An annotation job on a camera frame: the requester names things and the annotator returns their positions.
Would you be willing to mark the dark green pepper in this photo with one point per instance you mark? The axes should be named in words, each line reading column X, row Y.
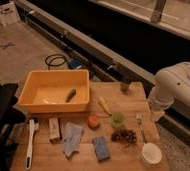
column 70, row 95

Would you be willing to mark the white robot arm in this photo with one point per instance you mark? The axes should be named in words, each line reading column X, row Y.
column 171, row 83

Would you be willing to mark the blue device on floor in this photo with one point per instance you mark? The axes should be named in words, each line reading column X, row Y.
column 74, row 64

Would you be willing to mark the dark metal cup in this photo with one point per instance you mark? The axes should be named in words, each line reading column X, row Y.
column 125, row 84

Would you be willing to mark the orange round fruit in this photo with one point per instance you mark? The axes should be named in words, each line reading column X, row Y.
column 93, row 121

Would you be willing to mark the green plastic cup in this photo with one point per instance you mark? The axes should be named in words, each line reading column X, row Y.
column 117, row 120

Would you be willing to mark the yellow plastic bin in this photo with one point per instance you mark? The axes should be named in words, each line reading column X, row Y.
column 45, row 91

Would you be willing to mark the grey blue cloth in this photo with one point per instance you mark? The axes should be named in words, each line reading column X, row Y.
column 72, row 138

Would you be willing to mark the silver fork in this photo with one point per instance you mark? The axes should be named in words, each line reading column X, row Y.
column 139, row 121

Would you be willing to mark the small cardboard box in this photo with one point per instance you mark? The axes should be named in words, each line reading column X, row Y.
column 54, row 134

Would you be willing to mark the bunch of dark grapes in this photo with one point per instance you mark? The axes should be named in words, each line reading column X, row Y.
column 124, row 135

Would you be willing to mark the blue sponge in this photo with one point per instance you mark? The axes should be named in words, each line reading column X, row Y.
column 100, row 148

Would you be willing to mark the stack of white plates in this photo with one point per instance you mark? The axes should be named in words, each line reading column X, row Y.
column 150, row 154

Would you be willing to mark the black chair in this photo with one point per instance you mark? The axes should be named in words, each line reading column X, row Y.
column 9, row 116

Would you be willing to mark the white cardboard box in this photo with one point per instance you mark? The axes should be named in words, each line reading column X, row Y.
column 8, row 14

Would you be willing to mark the white handled brush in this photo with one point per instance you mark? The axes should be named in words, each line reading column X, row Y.
column 30, row 144

